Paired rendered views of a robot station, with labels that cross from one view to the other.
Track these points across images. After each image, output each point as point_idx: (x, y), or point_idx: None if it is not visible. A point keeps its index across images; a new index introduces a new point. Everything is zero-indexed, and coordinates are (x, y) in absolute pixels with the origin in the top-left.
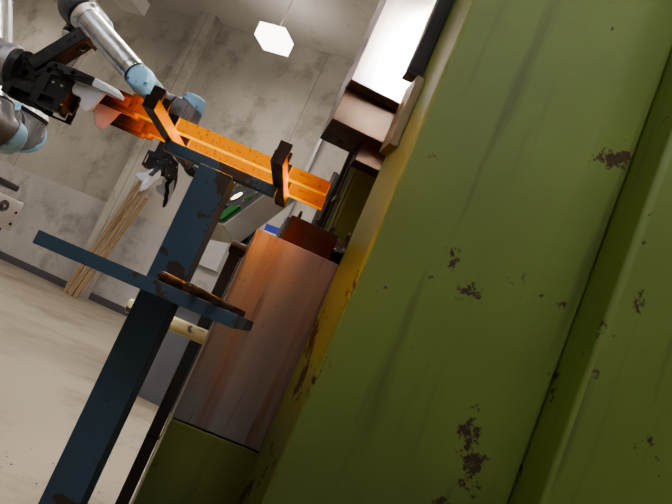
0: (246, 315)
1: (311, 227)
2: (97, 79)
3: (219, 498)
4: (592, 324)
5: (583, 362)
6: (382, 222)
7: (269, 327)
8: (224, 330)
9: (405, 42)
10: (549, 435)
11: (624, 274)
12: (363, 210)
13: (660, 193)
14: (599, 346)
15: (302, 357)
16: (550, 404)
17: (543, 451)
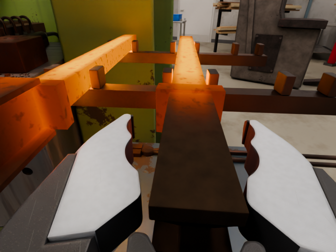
0: (58, 143)
1: (30, 43)
2: (307, 160)
3: None
4: (164, 28)
5: (167, 45)
6: (153, 33)
7: (66, 133)
8: (58, 164)
9: None
10: (162, 75)
11: (172, 3)
12: (59, 6)
13: None
14: (172, 37)
15: (92, 127)
16: (156, 64)
17: (162, 80)
